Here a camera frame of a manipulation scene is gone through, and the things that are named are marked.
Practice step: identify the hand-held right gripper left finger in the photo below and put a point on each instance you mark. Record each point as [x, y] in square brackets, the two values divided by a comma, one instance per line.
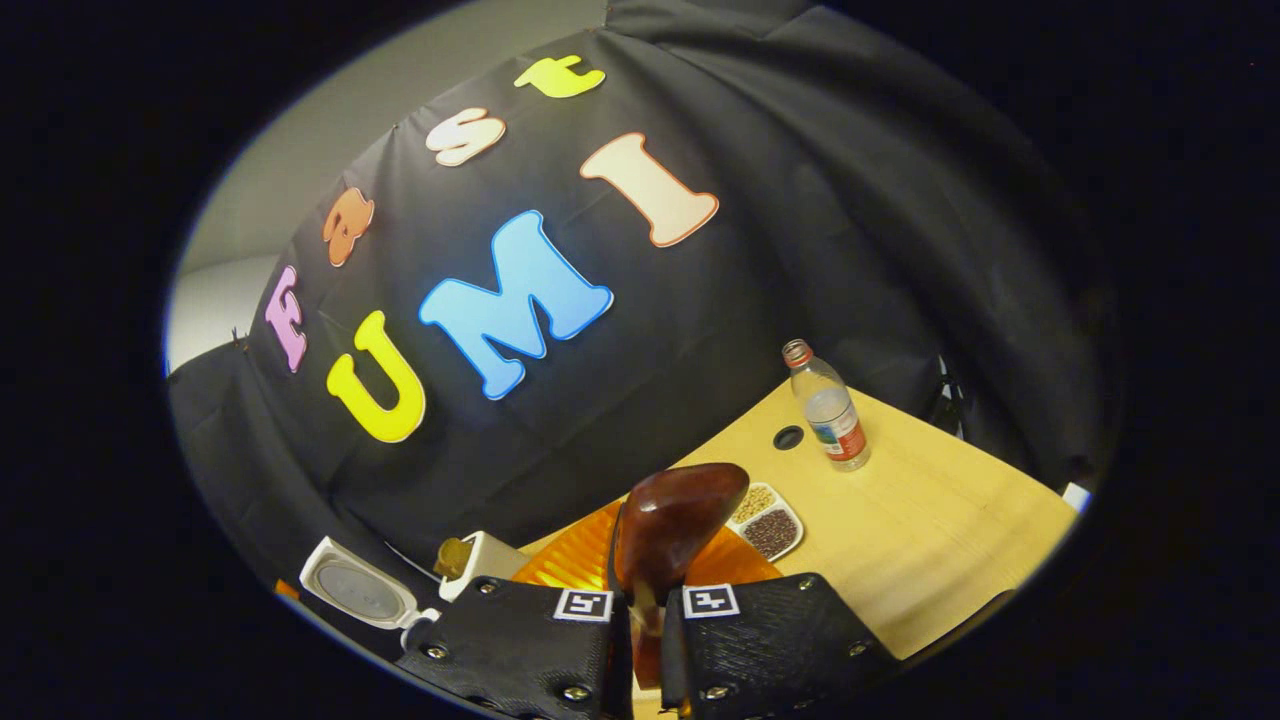
[520, 640]

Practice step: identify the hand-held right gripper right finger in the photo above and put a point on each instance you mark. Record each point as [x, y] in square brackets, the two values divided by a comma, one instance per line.
[770, 640]

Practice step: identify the brown wooden spoon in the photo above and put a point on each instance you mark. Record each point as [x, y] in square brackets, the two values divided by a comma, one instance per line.
[670, 520]

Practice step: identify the white toaster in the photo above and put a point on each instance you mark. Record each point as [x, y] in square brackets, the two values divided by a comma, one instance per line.
[495, 560]

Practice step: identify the brown bread slice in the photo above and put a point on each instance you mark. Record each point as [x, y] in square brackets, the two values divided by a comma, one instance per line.
[452, 558]

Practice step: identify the dark red beans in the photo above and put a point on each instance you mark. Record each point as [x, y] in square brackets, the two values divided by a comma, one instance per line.
[770, 532]

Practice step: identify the white divided dish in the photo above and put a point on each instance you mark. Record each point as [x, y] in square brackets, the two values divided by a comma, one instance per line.
[799, 528]

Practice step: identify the yellow soybeans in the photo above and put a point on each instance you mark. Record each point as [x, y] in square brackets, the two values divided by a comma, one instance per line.
[755, 503]

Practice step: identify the clear plastic water bottle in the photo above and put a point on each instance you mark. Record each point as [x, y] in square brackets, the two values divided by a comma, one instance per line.
[835, 420]

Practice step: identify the black backdrop cloth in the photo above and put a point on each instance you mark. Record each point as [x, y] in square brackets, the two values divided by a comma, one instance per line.
[800, 250]

